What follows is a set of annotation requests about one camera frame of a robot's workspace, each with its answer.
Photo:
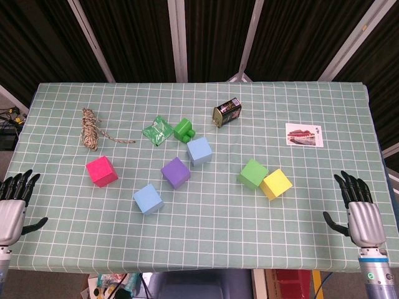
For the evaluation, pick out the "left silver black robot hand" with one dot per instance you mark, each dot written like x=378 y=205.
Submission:
x=11 y=215

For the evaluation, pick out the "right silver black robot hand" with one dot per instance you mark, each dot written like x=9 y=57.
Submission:
x=364 y=221

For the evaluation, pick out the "yellow foam cube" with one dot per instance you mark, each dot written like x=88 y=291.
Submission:
x=275 y=183

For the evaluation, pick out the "pink foam cube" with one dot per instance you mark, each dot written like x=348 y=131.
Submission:
x=101 y=171

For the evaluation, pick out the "light blue foam cube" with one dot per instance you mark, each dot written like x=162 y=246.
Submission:
x=148 y=199
x=199 y=151

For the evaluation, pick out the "purple foam cube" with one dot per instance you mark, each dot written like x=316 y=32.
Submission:
x=174 y=172

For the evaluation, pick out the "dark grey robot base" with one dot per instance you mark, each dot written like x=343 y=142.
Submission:
x=202 y=286

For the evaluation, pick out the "black equipment box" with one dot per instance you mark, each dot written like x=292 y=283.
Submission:
x=7 y=138

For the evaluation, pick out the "red box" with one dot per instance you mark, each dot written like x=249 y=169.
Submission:
x=293 y=280

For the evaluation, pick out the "postcard with red building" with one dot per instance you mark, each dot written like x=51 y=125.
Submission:
x=304 y=134

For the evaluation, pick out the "colourful printed bag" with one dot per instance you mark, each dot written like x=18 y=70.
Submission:
x=109 y=281

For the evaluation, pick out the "green foam cube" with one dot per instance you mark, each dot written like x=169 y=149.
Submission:
x=252 y=174

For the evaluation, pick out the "green checked tablecloth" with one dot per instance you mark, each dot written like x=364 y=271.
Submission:
x=218 y=233

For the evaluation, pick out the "green foil sachet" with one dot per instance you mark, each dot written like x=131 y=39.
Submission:
x=157 y=130

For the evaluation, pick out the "black luncheon meat tin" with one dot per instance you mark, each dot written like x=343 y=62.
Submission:
x=227 y=112

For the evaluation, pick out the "green plastic building brick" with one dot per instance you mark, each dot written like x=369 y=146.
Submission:
x=182 y=127

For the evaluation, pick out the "white metal frame post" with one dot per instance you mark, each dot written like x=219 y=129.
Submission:
x=14 y=100
x=93 y=43
x=353 y=37
x=177 y=40
x=391 y=151
x=251 y=37

